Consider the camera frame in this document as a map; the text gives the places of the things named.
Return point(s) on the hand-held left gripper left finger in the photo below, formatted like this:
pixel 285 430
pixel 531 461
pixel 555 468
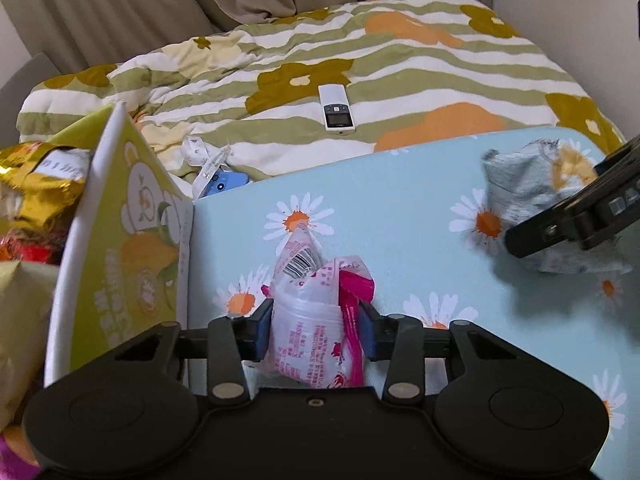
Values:
pixel 264 330

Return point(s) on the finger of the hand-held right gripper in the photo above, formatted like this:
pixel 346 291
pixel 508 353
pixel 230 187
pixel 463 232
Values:
pixel 622 155
pixel 540 230

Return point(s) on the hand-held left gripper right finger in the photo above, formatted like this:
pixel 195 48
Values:
pixel 369 332

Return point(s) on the white and pink snack packet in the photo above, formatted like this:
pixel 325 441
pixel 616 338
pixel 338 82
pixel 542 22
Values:
pixel 305 330

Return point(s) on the grey snack packet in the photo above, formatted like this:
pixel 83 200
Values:
pixel 520 185

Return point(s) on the green cardboard box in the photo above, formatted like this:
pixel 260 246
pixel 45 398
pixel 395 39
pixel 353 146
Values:
pixel 145 220

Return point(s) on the blue phone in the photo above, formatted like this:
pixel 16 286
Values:
pixel 227 185

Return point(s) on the white ribbon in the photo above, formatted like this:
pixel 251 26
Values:
pixel 205 160

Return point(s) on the floral striped blanket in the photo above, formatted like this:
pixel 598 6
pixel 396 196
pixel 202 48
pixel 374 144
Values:
pixel 400 60

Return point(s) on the white remote control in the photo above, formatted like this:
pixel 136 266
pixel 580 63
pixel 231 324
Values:
pixel 335 110

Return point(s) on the pale green snack bag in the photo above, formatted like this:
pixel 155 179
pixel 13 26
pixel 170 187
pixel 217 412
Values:
pixel 20 335

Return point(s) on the gold snack packet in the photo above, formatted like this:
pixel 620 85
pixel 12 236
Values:
pixel 35 195

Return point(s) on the beige curtain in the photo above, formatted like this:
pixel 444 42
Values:
pixel 150 0

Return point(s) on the grey upholstered bed frame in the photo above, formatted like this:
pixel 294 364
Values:
pixel 20 95

